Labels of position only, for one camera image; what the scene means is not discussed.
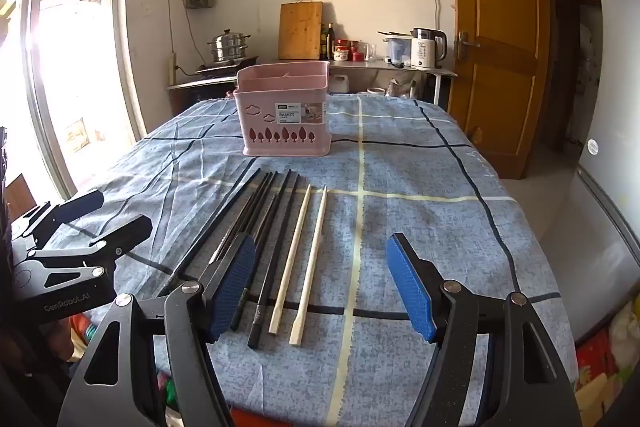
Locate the clear glass cup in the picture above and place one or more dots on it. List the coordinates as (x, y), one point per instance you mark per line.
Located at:
(370, 53)

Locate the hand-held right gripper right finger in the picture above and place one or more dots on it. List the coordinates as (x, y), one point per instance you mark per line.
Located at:
(410, 292)

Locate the blue plaid tablecloth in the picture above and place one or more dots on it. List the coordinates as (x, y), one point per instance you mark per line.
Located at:
(400, 177)

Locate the wooden cutting board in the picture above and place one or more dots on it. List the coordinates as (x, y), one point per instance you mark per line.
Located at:
(300, 32)

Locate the brown wooden door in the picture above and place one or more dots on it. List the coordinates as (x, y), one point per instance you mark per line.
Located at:
(500, 57)

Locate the steel steamer pot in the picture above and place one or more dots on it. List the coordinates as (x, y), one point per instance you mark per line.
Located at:
(229, 47)

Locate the wall power strip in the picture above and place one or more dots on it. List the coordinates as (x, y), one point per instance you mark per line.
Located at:
(175, 69)

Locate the wooden side shelf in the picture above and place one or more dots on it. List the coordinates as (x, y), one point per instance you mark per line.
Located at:
(200, 83)

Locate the silver refrigerator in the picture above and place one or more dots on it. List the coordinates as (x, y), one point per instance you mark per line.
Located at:
(615, 232)

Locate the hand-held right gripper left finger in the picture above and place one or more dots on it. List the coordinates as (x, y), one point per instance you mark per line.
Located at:
(235, 287)

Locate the small red jar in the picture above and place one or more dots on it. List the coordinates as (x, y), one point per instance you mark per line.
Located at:
(356, 53)

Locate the white jar with red lid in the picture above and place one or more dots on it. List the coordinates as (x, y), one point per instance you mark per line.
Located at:
(341, 52)

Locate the black chopstick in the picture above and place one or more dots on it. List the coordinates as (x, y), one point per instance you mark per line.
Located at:
(278, 202)
(250, 199)
(277, 257)
(250, 222)
(261, 197)
(225, 212)

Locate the black induction cooker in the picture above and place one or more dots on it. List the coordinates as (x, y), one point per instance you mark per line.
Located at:
(220, 68)

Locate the clear storage box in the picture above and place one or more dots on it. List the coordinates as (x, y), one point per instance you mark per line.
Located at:
(399, 49)

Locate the white electric kettle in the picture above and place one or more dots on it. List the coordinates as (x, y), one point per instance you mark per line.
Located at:
(422, 52)

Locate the dark oil bottle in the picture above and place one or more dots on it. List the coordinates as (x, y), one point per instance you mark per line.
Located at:
(330, 44)

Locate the pink plastic utensil basket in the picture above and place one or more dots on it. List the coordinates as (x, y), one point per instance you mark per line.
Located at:
(265, 119)

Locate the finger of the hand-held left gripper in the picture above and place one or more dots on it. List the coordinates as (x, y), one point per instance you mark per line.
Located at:
(75, 205)
(125, 232)

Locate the metal kitchen shelf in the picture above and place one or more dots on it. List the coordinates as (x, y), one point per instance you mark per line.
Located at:
(360, 65)

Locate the light wooden chopstick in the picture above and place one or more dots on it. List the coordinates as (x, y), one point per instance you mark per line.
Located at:
(292, 252)
(312, 257)

